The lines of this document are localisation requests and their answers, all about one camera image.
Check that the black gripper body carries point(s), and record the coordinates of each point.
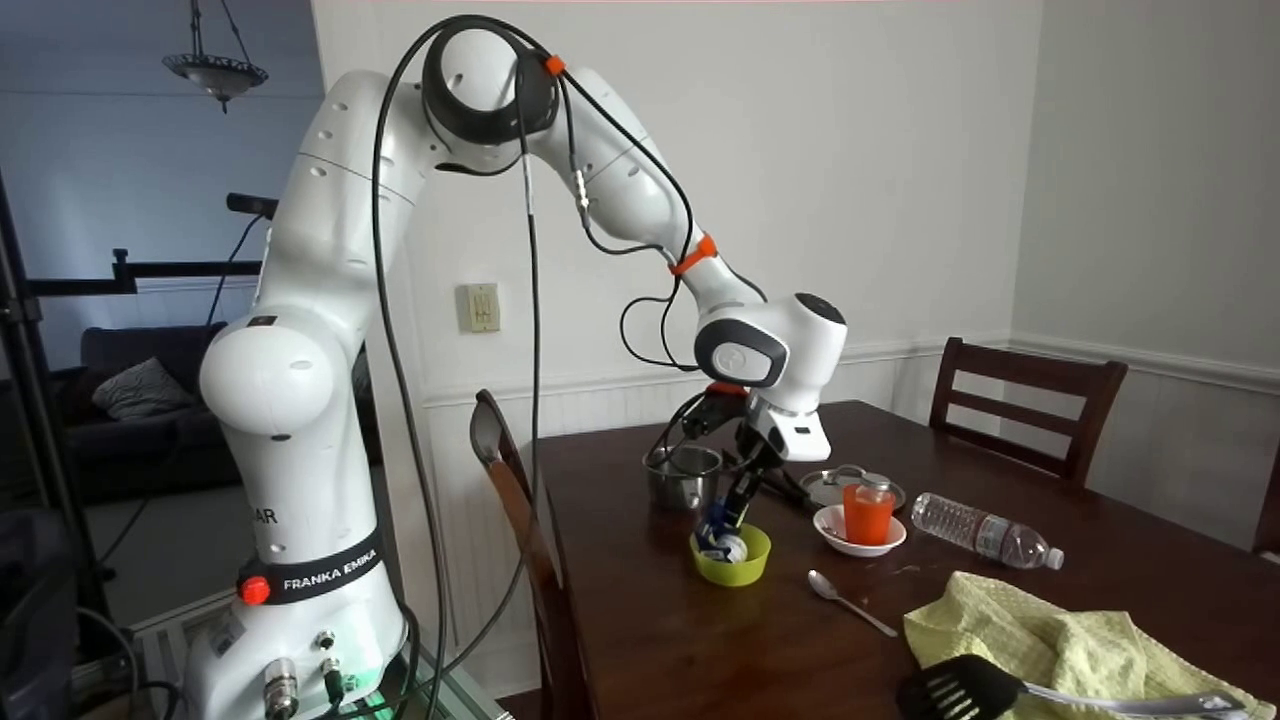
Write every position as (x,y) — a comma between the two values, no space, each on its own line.
(758,482)

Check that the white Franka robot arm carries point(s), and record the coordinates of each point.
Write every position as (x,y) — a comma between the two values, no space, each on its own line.
(307,334)

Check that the yellow-green plastic bowl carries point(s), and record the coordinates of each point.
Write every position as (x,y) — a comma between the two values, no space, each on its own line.
(735,571)

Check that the clear glass bowl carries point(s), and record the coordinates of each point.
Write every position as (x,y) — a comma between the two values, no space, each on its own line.
(826,482)

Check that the blue and white lego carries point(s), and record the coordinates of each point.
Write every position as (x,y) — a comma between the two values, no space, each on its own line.
(735,549)

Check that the black tongs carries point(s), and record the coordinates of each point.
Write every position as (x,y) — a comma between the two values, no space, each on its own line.
(789,484)

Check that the small steel pot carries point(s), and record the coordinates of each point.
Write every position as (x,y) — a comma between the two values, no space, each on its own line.
(680,482)

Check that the orange cup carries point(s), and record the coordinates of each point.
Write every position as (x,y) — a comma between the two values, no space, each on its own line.
(868,512)

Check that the silver spoon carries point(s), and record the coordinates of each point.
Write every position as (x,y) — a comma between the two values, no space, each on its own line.
(842,592)

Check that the dark wooden chair rounded back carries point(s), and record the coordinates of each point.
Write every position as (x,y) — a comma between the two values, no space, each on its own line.
(524,522)

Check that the clear plastic water bottle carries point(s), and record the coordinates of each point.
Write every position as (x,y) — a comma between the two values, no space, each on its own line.
(980,528)

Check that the black slotted spatula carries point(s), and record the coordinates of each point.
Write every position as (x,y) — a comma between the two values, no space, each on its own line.
(962,691)

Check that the dark wooden chair slatted back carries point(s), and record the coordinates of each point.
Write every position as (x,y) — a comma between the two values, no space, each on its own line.
(1024,364)

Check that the pale yellow cloth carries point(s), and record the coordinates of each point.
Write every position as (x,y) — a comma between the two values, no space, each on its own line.
(1066,643)

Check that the dark sofa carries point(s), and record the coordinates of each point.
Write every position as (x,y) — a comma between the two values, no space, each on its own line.
(135,447)

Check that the grey pillow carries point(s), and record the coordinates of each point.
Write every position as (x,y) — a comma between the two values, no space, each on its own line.
(143,390)

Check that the black horizontal boom bar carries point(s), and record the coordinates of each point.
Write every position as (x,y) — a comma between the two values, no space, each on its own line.
(120,278)

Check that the hanging ceiling lamp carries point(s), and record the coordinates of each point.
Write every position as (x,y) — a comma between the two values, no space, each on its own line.
(218,68)

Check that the black tripod stand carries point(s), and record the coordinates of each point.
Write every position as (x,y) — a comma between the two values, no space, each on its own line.
(32,402)

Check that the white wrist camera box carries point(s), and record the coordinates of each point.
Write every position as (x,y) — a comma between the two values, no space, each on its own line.
(796,434)

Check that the beige wall outlet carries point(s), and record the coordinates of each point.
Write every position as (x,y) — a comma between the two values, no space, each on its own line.
(477,304)

